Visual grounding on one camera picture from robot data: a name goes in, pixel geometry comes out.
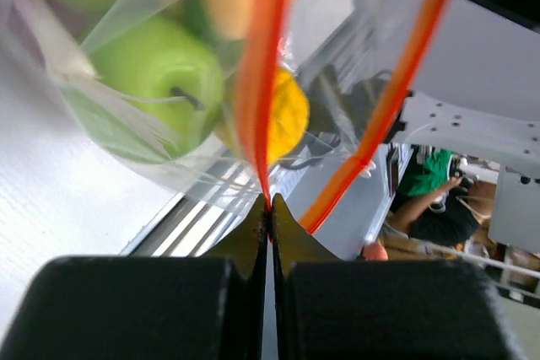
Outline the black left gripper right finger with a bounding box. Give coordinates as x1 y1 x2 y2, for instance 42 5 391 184
270 195 523 359

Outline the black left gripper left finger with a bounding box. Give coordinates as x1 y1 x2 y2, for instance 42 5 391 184
1 197 267 359

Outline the green apple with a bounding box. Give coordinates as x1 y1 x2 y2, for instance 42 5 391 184
64 15 224 164

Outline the person in green shirt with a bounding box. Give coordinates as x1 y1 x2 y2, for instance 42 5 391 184
386 147 496 247

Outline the aluminium rail frame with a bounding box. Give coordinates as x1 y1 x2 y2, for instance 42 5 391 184
121 135 261 256

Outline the yellow bell pepper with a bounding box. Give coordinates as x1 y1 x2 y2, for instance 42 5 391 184
267 67 311 165

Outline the clear zip bag orange zipper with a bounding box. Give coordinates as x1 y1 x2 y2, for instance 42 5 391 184
1 0 447 231

